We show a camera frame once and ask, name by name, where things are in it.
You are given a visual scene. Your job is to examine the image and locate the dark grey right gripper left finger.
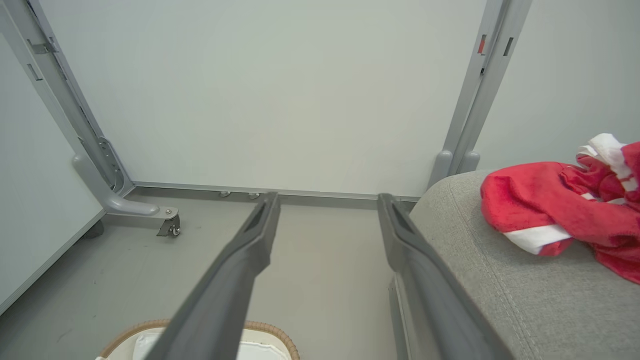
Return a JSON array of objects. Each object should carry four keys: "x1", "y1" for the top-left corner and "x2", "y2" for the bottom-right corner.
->
[{"x1": 144, "y1": 192, "x2": 281, "y2": 360}]

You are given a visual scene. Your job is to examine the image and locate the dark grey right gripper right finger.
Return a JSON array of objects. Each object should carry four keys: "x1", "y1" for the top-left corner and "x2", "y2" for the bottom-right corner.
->
[{"x1": 377, "y1": 193, "x2": 517, "y2": 360}]

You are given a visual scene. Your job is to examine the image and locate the red and white cloth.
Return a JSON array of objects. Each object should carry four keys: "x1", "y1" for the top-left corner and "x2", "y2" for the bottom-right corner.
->
[{"x1": 480, "y1": 132, "x2": 640, "y2": 286}]

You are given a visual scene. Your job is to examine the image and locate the grey fabric couch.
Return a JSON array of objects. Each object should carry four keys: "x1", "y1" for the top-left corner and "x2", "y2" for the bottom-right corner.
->
[{"x1": 388, "y1": 167, "x2": 640, "y2": 360}]

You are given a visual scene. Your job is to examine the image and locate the woven wicker laundry basket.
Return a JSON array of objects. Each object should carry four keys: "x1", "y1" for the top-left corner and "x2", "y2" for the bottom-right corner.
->
[{"x1": 96, "y1": 320, "x2": 301, "y2": 360}]

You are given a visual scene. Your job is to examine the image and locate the small metal caster wheel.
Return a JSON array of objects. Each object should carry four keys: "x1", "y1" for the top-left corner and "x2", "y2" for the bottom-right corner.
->
[{"x1": 156, "y1": 214, "x2": 182, "y2": 238}]

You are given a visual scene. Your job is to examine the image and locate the white basket liner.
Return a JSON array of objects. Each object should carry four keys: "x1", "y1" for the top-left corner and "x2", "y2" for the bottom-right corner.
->
[{"x1": 131, "y1": 327, "x2": 293, "y2": 360}]

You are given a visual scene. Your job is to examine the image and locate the grey partition support leg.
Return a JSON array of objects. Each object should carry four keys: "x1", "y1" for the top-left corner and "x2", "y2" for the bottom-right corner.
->
[{"x1": 0, "y1": 0, "x2": 181, "y2": 232}]

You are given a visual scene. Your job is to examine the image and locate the grey partition post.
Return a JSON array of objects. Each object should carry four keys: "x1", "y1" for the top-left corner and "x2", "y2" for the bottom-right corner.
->
[{"x1": 426, "y1": 0, "x2": 534, "y2": 190}]

